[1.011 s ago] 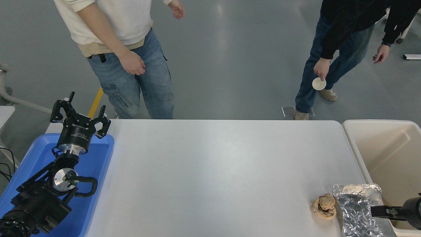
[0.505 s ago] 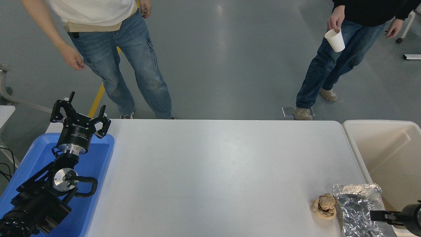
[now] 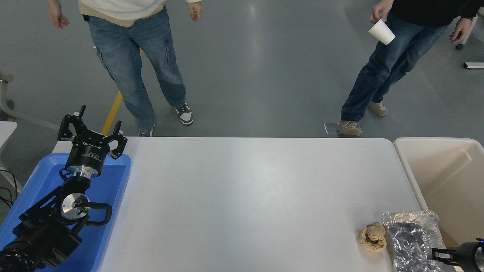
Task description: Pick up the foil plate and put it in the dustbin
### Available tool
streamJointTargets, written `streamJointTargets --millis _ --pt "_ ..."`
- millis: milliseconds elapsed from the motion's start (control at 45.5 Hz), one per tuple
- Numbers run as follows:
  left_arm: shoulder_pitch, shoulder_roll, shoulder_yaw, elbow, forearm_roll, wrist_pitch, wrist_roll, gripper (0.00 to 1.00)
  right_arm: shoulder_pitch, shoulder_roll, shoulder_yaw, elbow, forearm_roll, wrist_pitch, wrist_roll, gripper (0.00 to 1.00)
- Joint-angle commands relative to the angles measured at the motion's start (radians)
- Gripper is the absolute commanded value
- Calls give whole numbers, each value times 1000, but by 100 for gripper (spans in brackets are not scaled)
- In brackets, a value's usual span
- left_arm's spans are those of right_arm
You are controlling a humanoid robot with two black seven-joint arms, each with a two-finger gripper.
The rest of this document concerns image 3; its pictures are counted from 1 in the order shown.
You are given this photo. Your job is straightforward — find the crumpled tan paper ball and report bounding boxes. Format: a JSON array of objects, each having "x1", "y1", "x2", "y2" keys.
[{"x1": 358, "y1": 221, "x2": 387, "y2": 252}]

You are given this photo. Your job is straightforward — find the white tubular frame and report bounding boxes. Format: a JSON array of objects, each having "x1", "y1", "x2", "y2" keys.
[{"x1": 0, "y1": 70, "x2": 61, "y2": 131}]

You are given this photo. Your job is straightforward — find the silver foil tray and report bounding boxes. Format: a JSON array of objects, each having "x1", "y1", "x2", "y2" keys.
[{"x1": 382, "y1": 210, "x2": 454, "y2": 272}]

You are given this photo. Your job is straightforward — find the person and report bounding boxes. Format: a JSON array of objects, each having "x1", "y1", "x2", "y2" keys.
[
  {"x1": 47, "y1": 0, "x2": 203, "y2": 137},
  {"x1": 337, "y1": 0, "x2": 484, "y2": 137}
]

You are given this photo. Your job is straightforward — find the blue plastic tray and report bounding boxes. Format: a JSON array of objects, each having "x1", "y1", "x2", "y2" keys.
[{"x1": 0, "y1": 152, "x2": 132, "y2": 272}]

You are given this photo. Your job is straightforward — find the large pale plastic bin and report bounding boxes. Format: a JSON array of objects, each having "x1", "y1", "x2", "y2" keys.
[{"x1": 393, "y1": 137, "x2": 484, "y2": 272}]

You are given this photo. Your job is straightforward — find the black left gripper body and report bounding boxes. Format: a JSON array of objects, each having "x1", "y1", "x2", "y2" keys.
[{"x1": 67, "y1": 130, "x2": 111, "y2": 171}]

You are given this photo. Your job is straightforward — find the person's left hand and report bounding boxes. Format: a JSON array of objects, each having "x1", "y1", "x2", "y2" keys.
[
  {"x1": 187, "y1": 1, "x2": 203, "y2": 22},
  {"x1": 449, "y1": 18, "x2": 473, "y2": 44}
]

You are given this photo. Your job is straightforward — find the white side table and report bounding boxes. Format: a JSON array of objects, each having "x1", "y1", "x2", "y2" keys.
[{"x1": 0, "y1": 121, "x2": 18, "y2": 148}]

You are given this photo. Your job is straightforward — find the white paper cup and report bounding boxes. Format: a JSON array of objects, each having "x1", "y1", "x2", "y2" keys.
[{"x1": 368, "y1": 19, "x2": 396, "y2": 46}]

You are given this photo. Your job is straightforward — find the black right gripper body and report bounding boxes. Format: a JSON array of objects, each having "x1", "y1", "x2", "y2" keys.
[{"x1": 455, "y1": 241, "x2": 484, "y2": 272}]

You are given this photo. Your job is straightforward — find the black cables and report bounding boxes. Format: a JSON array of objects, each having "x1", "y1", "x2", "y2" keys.
[{"x1": 0, "y1": 169, "x2": 18, "y2": 209}]

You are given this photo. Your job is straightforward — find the person's right hand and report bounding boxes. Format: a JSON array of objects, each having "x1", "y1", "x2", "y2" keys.
[
  {"x1": 48, "y1": 0, "x2": 70, "y2": 30},
  {"x1": 370, "y1": 0, "x2": 394, "y2": 24}
]

